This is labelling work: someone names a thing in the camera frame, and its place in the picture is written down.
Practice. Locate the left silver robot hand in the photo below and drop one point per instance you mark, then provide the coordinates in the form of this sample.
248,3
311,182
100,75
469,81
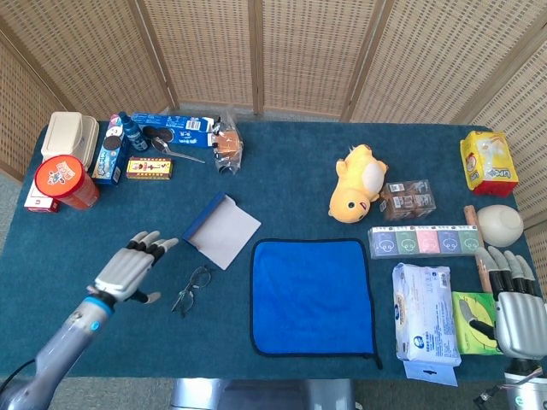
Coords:
119,269

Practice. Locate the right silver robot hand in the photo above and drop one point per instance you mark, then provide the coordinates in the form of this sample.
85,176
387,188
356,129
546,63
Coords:
523,320

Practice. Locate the black thin-rimmed glasses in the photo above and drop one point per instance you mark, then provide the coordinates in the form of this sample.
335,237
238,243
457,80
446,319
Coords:
200,277

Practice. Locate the blue glasses case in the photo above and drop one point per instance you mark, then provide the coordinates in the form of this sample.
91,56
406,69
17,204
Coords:
222,232

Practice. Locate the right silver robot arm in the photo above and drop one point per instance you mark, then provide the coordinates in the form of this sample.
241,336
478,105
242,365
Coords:
527,388

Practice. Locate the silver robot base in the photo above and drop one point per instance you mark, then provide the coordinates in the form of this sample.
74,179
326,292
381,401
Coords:
256,395

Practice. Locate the green tissue box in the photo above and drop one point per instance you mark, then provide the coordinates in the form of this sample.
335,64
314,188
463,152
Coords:
463,337

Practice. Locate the white wet wipes pack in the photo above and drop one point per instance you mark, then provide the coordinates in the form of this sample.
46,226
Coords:
425,316

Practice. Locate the beige bowl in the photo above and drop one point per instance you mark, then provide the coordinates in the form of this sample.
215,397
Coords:
500,224

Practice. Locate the red and white box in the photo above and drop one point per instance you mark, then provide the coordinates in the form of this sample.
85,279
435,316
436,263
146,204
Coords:
36,205

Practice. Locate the yellow and red box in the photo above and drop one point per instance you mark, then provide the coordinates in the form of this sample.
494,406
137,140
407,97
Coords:
149,168

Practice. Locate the short blue cookie box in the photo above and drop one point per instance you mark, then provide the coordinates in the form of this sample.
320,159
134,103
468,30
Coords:
109,162

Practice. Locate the red cylindrical snack can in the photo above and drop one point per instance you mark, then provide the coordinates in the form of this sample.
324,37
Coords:
60,177

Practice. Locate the wooden rolling pin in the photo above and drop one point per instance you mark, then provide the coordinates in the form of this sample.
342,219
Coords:
471,215

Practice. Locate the multicolour tissue pack row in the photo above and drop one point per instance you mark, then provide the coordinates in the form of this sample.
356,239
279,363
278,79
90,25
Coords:
427,241

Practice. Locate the metal spoon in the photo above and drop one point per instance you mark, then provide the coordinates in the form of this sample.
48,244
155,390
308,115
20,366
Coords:
160,144

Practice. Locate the blue spray bottle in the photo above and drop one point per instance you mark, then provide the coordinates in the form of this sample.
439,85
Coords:
133,134

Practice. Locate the beige plastic lunch box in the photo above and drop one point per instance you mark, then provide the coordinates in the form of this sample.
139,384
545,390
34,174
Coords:
64,132

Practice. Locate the long blue cookie box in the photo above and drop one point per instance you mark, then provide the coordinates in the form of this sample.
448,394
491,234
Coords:
188,128

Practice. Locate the yellow and red snack bag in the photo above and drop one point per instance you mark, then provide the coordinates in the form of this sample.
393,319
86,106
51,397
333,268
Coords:
489,164

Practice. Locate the clear bag of bread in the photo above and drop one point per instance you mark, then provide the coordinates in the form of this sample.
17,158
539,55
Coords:
228,145

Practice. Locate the clear box of brown snacks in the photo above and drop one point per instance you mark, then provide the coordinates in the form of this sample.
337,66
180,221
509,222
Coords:
408,200

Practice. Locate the teal tablecloth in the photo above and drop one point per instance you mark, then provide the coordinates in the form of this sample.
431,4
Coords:
278,192

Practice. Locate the blue microfibre cloth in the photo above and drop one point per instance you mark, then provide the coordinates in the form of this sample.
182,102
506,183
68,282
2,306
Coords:
312,299

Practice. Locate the yellow plush toy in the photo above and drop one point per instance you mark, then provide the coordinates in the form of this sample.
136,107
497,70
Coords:
354,183

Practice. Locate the wicker folding screen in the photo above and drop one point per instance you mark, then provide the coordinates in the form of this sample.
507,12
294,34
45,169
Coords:
213,51

